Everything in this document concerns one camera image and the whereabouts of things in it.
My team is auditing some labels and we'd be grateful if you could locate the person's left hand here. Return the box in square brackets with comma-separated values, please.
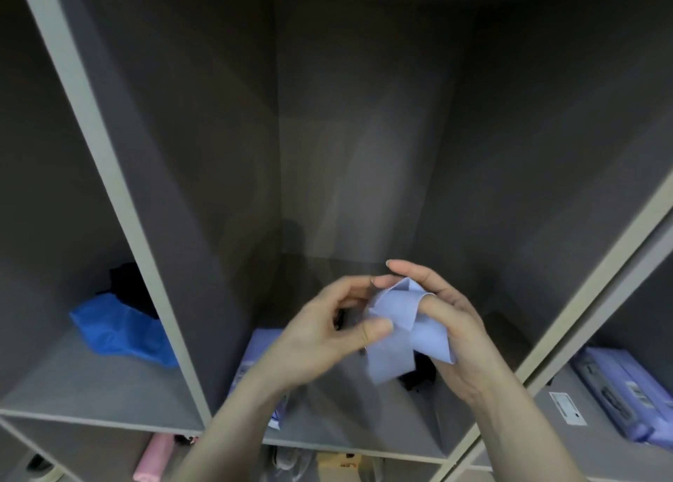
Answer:
[247, 275, 394, 396]

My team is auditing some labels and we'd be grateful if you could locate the person's right hand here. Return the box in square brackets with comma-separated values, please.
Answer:
[386, 259, 522, 408]

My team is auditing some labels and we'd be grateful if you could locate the black glove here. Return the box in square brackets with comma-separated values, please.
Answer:
[397, 350, 437, 393]

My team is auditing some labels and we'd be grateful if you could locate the light blue cloth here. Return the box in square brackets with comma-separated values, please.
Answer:
[362, 278, 457, 385]

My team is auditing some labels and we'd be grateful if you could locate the grey cubby shelf unit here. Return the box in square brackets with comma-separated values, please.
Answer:
[0, 0, 673, 482]

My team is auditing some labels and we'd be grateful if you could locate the white paper label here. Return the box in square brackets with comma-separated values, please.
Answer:
[548, 391, 588, 427]

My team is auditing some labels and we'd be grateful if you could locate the grey white sneaker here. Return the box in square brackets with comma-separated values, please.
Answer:
[271, 444, 316, 472]

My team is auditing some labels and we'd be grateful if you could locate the brown cardboard box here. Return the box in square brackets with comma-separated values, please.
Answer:
[315, 450, 364, 482]

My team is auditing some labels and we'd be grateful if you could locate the blue plastic bag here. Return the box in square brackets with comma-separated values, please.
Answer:
[69, 292, 181, 370]

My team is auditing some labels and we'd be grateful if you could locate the pink tumbler bottle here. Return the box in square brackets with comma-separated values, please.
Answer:
[132, 433, 175, 482]

